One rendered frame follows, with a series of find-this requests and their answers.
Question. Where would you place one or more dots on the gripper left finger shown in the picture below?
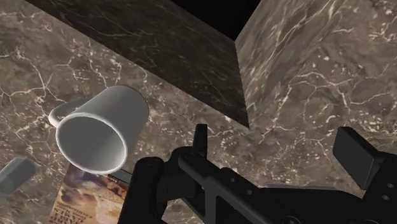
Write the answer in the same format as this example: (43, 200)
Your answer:
(198, 167)

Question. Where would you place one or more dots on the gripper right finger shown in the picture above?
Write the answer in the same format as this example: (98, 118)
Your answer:
(359, 158)

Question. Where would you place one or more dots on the white mug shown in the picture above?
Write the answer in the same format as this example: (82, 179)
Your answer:
(121, 108)

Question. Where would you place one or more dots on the brown illustrated book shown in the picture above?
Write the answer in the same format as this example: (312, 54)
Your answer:
(82, 198)

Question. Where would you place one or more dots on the marble patterned robot stand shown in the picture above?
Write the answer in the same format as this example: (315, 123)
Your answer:
(173, 49)

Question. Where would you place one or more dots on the grey box-shaped object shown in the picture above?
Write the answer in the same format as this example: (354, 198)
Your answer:
(15, 175)

